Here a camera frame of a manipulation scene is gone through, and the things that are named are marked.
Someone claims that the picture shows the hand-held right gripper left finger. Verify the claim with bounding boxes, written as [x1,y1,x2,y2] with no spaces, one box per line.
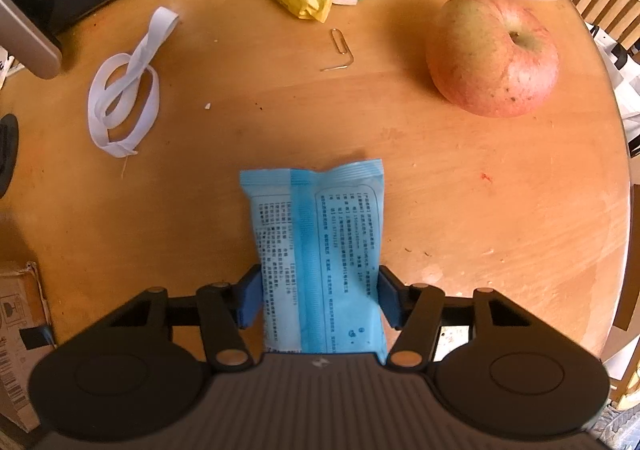
[102,264,263,372]

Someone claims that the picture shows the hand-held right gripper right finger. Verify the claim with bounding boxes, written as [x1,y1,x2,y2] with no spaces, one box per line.
[377,265,543,370]

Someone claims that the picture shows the blue tissue packet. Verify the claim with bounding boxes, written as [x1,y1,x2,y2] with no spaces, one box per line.
[239,159,390,365]

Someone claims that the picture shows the wooden desk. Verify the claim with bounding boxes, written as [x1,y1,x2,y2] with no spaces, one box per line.
[0,0,632,371]

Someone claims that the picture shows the cardboard box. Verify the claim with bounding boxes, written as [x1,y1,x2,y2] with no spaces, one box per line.
[0,261,57,434]

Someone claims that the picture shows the white elastic band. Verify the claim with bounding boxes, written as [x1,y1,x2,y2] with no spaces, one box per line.
[88,6,180,158]

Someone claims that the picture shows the bent metal paper clip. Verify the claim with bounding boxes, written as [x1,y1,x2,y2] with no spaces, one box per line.
[320,28,355,72]

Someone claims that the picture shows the red-yellow apple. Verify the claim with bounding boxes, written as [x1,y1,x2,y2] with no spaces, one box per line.
[426,0,560,119]

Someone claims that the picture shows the black round object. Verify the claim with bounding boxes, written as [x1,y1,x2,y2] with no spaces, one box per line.
[0,113,20,196]

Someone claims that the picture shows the wooden chair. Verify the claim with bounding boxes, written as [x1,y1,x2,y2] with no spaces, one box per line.
[570,0,640,61]

